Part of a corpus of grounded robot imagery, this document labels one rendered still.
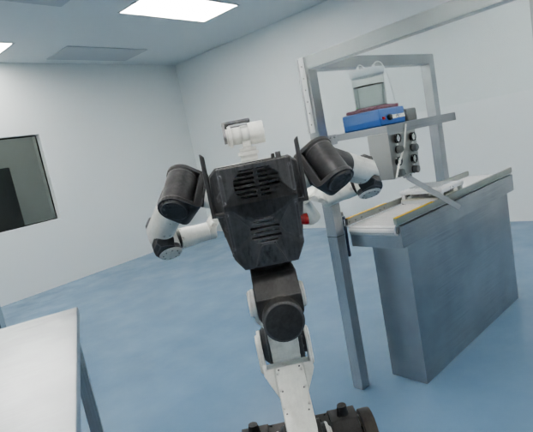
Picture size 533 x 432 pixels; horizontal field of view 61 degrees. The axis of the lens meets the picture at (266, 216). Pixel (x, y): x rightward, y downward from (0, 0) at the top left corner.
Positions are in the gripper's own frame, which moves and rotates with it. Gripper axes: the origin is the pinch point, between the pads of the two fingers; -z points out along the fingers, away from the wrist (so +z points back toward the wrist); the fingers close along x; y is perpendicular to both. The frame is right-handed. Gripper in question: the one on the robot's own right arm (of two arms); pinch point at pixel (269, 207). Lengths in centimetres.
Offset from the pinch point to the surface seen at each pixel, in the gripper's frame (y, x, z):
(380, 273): 57, 48, 4
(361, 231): 45, 23, 6
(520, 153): 378, 38, -74
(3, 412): -109, 15, 48
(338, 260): 37, 36, -3
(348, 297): 37, 55, -1
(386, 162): 46, -9, 26
